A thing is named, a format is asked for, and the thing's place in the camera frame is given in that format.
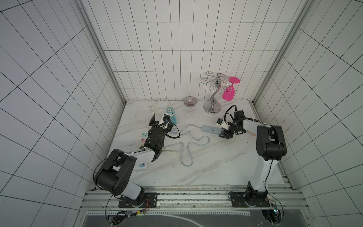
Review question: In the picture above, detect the light grey power strip cord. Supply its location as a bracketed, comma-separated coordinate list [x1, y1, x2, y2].
[163, 124, 211, 167]

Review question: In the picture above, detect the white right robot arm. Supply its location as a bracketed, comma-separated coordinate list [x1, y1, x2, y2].
[216, 111, 287, 208]

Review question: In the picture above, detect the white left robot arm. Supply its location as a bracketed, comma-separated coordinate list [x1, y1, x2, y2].
[93, 113, 174, 205]

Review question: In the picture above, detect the pink plastic wine glass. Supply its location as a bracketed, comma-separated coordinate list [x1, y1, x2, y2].
[222, 77, 240, 101]

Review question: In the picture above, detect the teal power strip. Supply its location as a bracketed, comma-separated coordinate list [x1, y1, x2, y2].
[166, 107, 177, 124]

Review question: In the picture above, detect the chrome glass holder stand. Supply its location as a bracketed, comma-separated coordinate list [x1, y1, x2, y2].
[200, 71, 226, 114]

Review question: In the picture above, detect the white multicolour power strip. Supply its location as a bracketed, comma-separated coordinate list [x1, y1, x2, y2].
[135, 127, 151, 172]

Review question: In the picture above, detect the aluminium mounting rail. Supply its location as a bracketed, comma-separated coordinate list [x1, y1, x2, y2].
[81, 185, 308, 211]

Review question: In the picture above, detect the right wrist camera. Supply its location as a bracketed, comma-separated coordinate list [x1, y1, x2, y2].
[216, 118, 229, 129]

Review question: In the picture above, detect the striped small bowl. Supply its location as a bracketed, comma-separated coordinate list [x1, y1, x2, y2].
[183, 96, 197, 107]

